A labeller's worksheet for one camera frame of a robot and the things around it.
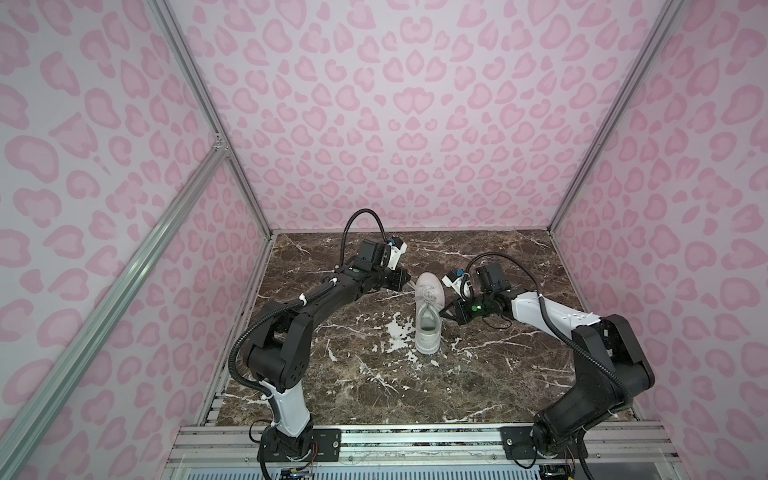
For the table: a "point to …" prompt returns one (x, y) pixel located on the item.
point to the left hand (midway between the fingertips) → (411, 272)
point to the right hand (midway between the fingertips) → (445, 310)
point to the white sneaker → (429, 300)
